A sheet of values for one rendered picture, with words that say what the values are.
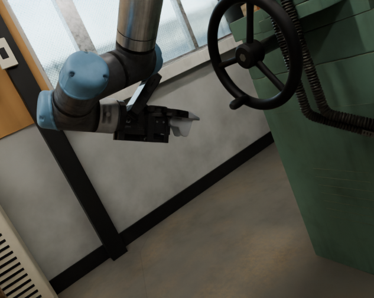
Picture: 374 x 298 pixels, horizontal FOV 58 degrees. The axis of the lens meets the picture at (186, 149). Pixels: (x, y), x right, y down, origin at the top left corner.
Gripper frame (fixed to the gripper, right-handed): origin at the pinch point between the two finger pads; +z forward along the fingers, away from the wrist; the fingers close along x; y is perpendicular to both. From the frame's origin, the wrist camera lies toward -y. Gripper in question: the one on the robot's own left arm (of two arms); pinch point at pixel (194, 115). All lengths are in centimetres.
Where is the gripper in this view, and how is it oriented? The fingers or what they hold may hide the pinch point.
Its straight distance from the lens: 82.9
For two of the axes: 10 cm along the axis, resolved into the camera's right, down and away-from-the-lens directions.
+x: 5.1, 0.4, -8.6
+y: -0.6, 10.0, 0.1
